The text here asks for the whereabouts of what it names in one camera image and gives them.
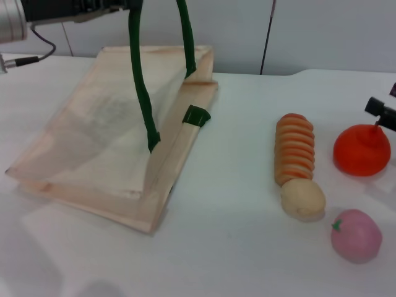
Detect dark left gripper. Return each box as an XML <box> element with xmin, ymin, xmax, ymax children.
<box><xmin>24</xmin><ymin>0</ymin><xmax>144</xmax><ymax>24</ymax></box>

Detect orange toy fruit with stem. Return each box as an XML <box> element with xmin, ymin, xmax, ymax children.
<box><xmin>332</xmin><ymin>123</ymin><xmax>392</xmax><ymax>178</ymax></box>

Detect cream canvas bag green handles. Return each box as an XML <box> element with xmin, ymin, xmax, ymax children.
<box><xmin>4</xmin><ymin>0</ymin><xmax>220</xmax><ymax>236</ymax></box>

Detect orange striped toy bread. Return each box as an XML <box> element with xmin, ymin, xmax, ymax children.
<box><xmin>273</xmin><ymin>113</ymin><xmax>317</xmax><ymax>187</ymax></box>

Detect beige toy potato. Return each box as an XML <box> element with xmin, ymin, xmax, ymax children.
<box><xmin>280</xmin><ymin>179</ymin><xmax>327</xmax><ymax>222</ymax></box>

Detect pink toy peach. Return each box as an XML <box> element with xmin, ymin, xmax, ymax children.
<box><xmin>330</xmin><ymin>209</ymin><xmax>383</xmax><ymax>265</ymax></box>

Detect black cable with silver connector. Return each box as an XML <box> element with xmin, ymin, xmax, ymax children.
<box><xmin>0</xmin><ymin>25</ymin><xmax>57</xmax><ymax>74</ymax></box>

